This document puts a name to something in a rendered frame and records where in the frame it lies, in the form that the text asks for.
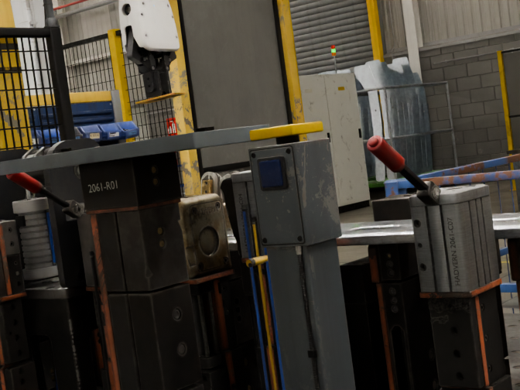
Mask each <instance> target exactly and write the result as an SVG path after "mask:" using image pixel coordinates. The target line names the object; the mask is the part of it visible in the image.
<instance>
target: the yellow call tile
mask: <svg viewBox="0 0 520 390"><path fill-rule="evenodd" d="M321 131H323V122H321V121H313V122H306V123H299V124H291V125H281V126H276V127H271V128H260V129H255V130H251V131H250V132H249V133H250V139H251V140H252V141H256V140H262V139H273V138H276V144H277V145H281V144H287V143H294V142H299V135H302V134H308V133H314V132H321Z"/></svg>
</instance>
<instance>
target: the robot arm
mask: <svg viewBox="0 0 520 390"><path fill-rule="evenodd" d="M119 19H120V27H121V37H122V42H123V45H124V48H125V52H126V53H127V58H128V59H129V60H130V61H132V62H134V63H135V64H136V65H137V67H138V68H139V73H140V74H143V75H142V77H143V82H144V87H145V95H146V97H147V98H153V97H156V96H159V95H162V94H163V91H165V92H166V94H171V93H172V90H171V85H170V80H169V72H168V71H170V67H169V65H170V64H171V62H172V61H174V60H175V59H176V54H175V51H177V50H178V49H179V48H180V43H179V38H178V34H177V31H176V24H175V21H174V18H173V13H172V9H171V7H170V4H169V0H119ZM146 58H148V59H146ZM160 58H161V59H160ZM158 59H160V61H158Z"/></svg>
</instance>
